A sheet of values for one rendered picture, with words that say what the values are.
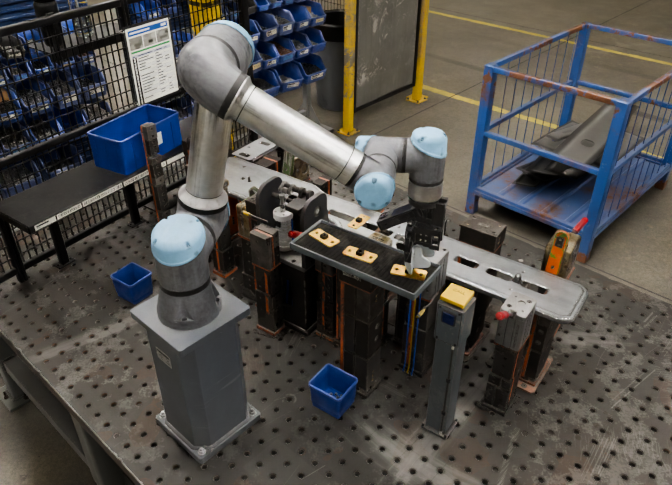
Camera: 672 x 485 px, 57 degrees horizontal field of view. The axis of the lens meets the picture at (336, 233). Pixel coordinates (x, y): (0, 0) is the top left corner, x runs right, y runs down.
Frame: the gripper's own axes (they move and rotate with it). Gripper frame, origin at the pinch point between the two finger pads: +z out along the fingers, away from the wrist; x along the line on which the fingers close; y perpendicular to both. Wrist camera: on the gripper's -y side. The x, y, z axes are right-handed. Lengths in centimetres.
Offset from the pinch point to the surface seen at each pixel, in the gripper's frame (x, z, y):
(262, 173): 60, 18, -69
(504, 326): 6.3, 17.1, 24.2
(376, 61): 341, 69, -111
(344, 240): 7.6, 2.0, -19.3
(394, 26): 361, 47, -104
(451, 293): -4.2, 1.9, 11.3
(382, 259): 3.0, 2.0, -7.6
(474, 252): 37.1, 17.9, 11.4
